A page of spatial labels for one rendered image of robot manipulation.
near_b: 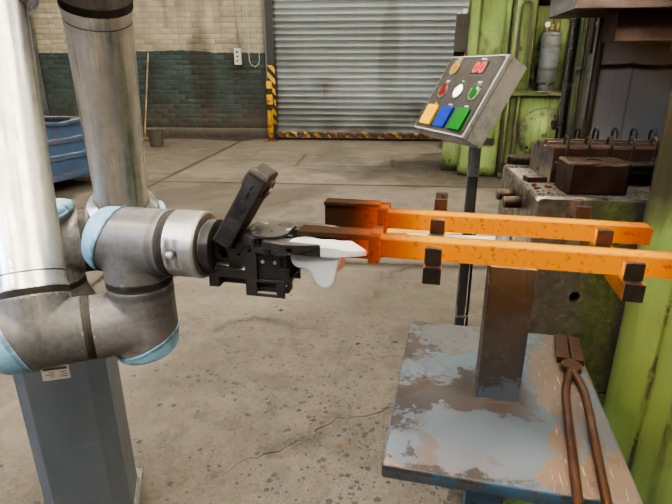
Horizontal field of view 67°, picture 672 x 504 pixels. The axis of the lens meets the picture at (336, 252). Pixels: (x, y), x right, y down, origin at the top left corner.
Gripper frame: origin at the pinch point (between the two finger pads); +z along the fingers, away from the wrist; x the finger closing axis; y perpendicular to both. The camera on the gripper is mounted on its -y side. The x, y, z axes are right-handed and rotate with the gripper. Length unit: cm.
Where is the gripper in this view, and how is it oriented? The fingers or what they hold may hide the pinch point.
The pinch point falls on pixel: (358, 240)
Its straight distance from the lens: 62.4
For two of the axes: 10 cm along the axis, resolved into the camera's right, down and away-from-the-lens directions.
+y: 0.0, 9.4, 3.4
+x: -2.2, 3.3, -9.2
